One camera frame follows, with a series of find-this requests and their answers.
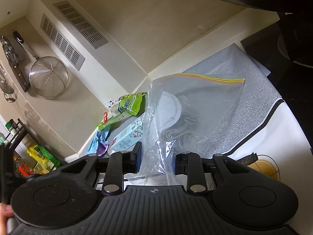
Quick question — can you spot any blue purple wrapper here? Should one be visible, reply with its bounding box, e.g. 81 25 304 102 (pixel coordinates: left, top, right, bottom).
86 127 110 156

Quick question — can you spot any clear zip plastic bag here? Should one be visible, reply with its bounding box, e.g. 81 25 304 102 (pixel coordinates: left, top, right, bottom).
126 73 245 186

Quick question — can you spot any green snack wrapper bag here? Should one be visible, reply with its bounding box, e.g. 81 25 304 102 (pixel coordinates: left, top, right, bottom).
98 92 147 130

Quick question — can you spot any kitchen cleaver knife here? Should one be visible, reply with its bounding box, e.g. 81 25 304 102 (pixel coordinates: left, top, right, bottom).
3 36 30 93

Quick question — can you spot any person's hand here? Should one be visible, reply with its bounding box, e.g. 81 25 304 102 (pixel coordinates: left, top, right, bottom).
0 203 14 235

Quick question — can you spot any white teal milk carton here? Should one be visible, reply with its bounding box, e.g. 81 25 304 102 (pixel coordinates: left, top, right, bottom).
110 113 145 153

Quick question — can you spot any yellow bowl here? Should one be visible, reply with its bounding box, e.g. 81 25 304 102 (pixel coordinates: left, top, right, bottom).
248 154 281 181

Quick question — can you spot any grey dish drying mat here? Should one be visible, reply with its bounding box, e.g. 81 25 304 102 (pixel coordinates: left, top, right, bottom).
182 44 281 158

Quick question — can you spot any red label oil bottle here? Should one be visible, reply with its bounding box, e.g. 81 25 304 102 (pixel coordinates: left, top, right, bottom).
13 155 33 178

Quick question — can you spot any metal mesh strainer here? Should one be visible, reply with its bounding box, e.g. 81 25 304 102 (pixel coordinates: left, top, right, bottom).
13 31 68 99

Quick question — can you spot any silver ventilation grille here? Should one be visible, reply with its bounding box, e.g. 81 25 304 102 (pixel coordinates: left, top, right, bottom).
40 0 109 70

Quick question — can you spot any black induction cooktop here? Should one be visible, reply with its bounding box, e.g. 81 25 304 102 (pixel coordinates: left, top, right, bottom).
241 23 312 145

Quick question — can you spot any black cooking pot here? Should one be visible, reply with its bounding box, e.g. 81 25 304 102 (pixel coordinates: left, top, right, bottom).
220 0 312 67

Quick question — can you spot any black wire spice rack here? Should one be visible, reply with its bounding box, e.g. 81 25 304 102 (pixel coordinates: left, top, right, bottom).
1 119 65 177

